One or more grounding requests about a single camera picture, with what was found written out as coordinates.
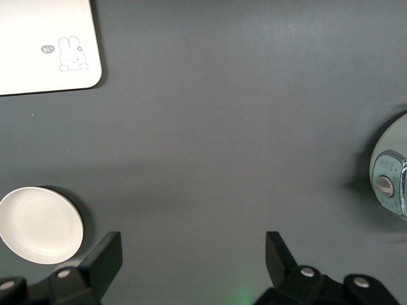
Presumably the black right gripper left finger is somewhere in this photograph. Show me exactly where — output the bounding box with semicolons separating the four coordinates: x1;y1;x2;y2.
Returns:
0;231;123;305

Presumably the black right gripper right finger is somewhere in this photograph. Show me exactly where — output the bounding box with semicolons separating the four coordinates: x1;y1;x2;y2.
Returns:
254;231;402;305

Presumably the white round plate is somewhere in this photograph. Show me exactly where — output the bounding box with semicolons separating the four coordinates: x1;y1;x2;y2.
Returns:
0;186;85;265

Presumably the cream tray with bunny print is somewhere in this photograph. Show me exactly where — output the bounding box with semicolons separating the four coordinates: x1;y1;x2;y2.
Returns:
0;0;103;96

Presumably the pale green round appliance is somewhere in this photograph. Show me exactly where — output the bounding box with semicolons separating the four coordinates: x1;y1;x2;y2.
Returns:
369;112;407;223

